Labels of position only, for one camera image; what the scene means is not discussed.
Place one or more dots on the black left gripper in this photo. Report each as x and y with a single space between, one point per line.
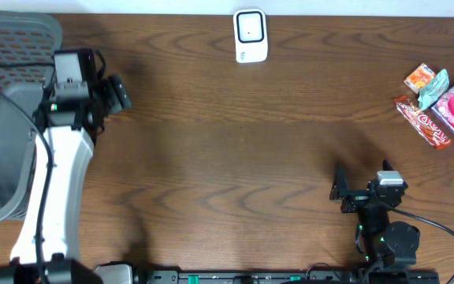
94 96

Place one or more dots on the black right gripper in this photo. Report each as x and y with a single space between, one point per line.
356 199

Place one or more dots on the red white snack bar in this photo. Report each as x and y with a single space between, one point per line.
422 123

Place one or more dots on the teal snack wrapper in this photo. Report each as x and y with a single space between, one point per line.
429 94

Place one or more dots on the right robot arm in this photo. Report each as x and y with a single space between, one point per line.
389 247

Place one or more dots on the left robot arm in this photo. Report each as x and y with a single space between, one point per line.
47 249

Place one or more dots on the white barcode scanner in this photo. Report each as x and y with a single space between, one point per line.
250 34

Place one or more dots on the grey plastic mesh basket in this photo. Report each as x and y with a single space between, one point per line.
27 44

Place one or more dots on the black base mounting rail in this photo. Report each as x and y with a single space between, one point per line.
318 275

